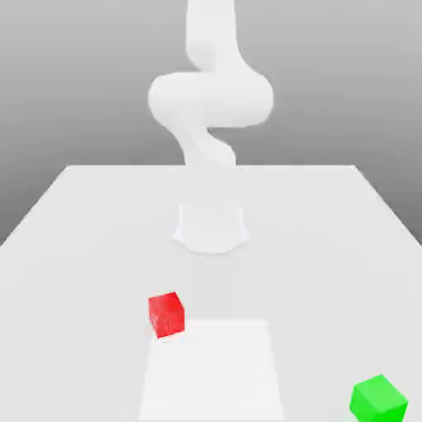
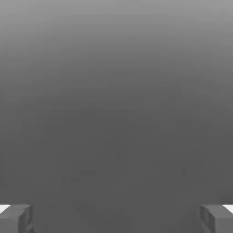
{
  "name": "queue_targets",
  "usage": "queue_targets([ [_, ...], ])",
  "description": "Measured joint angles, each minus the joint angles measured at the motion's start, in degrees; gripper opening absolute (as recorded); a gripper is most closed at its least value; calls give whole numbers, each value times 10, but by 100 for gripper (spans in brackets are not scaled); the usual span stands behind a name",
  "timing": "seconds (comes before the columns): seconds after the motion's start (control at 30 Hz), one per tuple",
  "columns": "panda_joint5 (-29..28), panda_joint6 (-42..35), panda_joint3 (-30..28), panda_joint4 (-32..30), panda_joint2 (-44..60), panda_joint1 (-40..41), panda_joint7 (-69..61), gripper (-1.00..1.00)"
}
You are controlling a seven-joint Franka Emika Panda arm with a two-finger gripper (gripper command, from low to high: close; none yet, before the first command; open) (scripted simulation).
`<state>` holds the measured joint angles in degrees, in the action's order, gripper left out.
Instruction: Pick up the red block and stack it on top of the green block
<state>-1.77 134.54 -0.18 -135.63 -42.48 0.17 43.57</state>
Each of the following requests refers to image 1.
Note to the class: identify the small green cube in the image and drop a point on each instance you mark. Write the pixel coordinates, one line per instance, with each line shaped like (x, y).
(377, 400)

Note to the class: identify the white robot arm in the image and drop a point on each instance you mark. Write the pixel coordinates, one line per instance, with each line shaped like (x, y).
(211, 99)

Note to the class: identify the small red cube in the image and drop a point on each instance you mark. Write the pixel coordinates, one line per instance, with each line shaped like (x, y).
(166, 315)

